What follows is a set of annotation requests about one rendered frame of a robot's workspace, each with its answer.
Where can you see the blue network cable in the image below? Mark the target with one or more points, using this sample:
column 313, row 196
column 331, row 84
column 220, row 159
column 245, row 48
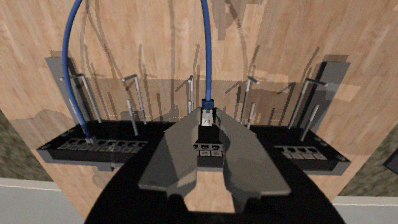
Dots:
column 65, row 56

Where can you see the network cable plug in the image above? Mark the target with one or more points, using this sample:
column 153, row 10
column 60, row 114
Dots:
column 207, row 112

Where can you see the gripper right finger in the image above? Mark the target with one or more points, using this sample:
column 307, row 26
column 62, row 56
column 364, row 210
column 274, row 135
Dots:
column 255, row 168

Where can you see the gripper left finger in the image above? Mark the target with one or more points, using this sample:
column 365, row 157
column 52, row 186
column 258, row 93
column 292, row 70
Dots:
column 166, row 165

